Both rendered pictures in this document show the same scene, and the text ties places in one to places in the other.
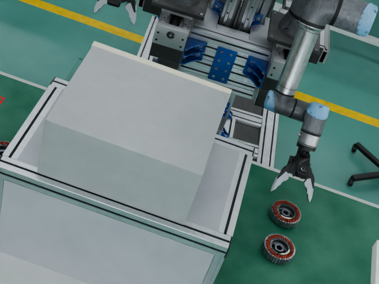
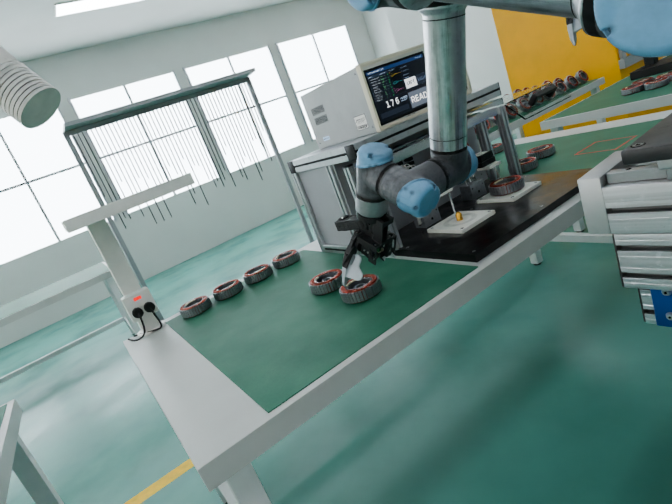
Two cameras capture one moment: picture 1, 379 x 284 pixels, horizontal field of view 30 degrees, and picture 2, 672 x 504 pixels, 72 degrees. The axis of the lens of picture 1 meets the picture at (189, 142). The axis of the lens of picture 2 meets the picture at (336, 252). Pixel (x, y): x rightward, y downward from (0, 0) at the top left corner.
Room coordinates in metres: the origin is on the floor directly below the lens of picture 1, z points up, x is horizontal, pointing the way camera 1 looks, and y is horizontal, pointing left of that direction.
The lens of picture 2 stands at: (2.84, -0.99, 1.20)
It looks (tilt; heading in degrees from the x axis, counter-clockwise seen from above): 15 degrees down; 151
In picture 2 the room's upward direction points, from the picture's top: 21 degrees counter-clockwise
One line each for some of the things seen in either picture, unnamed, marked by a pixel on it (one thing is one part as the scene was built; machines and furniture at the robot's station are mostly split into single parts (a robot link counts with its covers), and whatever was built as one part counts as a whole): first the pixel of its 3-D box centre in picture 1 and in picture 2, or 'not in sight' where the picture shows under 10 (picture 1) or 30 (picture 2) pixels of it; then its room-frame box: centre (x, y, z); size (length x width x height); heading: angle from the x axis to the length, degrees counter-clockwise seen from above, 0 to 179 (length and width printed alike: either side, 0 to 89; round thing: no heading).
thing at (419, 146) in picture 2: not in sight; (440, 136); (1.73, 0.14, 1.03); 0.62 x 0.01 x 0.03; 89
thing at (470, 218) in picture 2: not in sight; (460, 221); (1.83, 0.01, 0.78); 0.15 x 0.15 x 0.01; 89
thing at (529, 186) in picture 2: not in sight; (508, 192); (1.84, 0.25, 0.78); 0.15 x 0.15 x 0.01; 89
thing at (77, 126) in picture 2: not in sight; (205, 194); (-1.76, 0.39, 0.96); 1.84 x 0.50 x 1.93; 89
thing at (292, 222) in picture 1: (285, 213); (360, 288); (1.84, -0.41, 0.77); 0.11 x 0.11 x 0.04
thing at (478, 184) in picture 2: not in sight; (472, 189); (1.69, 0.26, 0.80); 0.08 x 0.05 x 0.06; 89
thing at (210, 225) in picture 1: (133, 160); (392, 129); (1.51, 0.14, 1.09); 0.68 x 0.44 x 0.05; 89
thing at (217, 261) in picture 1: (214, 254); (328, 211); (1.43, -0.18, 0.91); 0.28 x 0.03 x 0.32; 179
